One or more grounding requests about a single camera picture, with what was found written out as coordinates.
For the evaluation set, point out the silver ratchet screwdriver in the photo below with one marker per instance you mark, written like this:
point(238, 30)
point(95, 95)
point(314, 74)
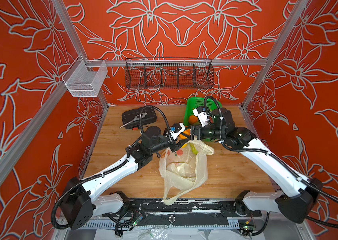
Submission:
point(136, 118)

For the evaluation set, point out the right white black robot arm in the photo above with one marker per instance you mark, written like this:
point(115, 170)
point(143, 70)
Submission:
point(298, 194)

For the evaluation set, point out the white wire mesh basket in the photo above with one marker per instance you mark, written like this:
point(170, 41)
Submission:
point(85, 78)

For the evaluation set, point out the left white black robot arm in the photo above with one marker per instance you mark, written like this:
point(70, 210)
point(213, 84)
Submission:
point(79, 201)

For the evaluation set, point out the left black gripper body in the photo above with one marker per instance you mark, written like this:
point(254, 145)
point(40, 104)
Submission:
point(163, 142)

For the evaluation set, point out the yellow apple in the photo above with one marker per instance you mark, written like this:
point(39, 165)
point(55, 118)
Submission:
point(194, 149)

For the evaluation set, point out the black wire wall basket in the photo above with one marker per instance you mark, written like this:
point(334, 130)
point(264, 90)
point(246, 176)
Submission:
point(169, 73)

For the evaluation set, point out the orange fruit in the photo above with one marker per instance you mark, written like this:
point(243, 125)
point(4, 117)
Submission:
point(185, 135)
point(193, 120)

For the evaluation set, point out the translucent plastic bag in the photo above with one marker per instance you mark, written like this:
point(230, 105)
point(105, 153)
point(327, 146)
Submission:
point(183, 171)

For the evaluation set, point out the small circuit board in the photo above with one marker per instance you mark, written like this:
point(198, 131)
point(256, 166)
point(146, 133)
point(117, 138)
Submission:
point(246, 229)

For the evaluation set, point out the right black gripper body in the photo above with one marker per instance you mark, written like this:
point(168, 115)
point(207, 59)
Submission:
point(212, 131)

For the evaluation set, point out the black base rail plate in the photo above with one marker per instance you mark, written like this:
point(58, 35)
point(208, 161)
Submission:
point(192, 213)

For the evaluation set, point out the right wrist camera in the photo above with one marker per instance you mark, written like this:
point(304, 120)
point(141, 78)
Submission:
point(205, 116)

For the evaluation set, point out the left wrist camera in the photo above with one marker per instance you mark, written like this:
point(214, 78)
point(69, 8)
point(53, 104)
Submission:
point(154, 134)

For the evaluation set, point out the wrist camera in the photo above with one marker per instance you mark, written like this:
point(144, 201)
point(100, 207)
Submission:
point(205, 116)
point(154, 134)

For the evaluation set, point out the black tool case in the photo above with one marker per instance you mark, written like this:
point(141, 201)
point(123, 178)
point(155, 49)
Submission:
point(131, 118)

